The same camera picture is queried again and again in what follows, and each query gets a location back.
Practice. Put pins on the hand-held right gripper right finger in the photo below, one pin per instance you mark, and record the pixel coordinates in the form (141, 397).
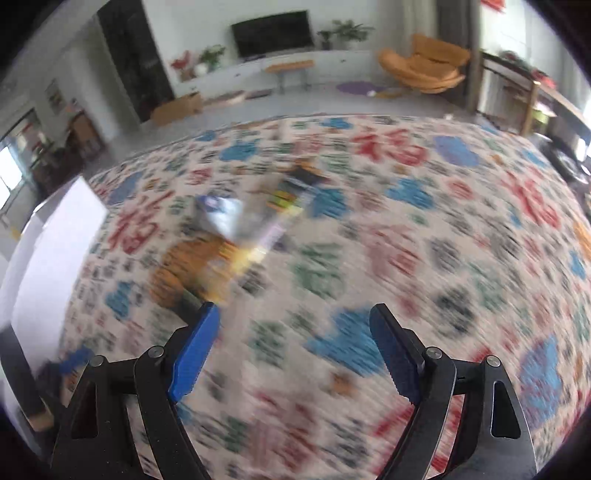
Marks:
(397, 355)

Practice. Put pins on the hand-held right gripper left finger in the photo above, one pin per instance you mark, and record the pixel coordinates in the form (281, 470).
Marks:
(194, 355)

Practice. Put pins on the clear long snack packet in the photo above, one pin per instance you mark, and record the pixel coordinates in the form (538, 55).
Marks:
(251, 251)

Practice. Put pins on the white cardboard box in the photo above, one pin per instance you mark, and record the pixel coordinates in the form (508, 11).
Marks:
(51, 258)

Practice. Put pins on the printed woven blanket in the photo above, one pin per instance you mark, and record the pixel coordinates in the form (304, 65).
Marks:
(369, 230)

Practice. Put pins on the silver triangular snack packet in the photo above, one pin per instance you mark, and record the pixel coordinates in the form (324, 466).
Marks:
(221, 217)

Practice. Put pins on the colourful box with black top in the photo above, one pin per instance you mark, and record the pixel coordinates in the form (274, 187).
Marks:
(295, 189)

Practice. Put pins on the brown wooden side cabinet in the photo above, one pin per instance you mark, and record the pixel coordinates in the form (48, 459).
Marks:
(85, 136)

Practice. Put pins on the purple floor mat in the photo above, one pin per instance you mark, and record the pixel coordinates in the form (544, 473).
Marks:
(358, 87)

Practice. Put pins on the white round vase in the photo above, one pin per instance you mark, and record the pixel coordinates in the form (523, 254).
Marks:
(201, 69)

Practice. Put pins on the orange lounge chair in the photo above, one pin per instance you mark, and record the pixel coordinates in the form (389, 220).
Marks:
(425, 67)

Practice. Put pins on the red flower arrangement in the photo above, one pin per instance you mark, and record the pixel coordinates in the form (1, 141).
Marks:
(182, 63)

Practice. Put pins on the white tv cabinet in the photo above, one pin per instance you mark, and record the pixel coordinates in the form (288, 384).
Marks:
(341, 64)

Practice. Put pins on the tall black cabinet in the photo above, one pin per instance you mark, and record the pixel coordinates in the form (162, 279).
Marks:
(134, 64)

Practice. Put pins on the bushy green potted plant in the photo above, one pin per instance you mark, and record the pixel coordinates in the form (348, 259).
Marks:
(212, 56)

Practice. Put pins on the wooden desk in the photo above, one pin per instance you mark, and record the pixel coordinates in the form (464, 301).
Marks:
(554, 97)

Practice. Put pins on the wooden stool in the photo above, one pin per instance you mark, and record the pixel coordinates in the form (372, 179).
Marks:
(288, 66)

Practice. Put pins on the small potted plant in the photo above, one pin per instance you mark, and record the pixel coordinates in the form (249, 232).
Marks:
(324, 39)

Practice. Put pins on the large leafy potted plant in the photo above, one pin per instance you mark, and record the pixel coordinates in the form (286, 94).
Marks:
(352, 31)

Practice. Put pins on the black television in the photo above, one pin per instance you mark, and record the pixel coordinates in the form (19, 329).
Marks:
(272, 33)

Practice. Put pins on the grey curtain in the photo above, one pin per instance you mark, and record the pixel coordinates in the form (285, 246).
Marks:
(457, 27)

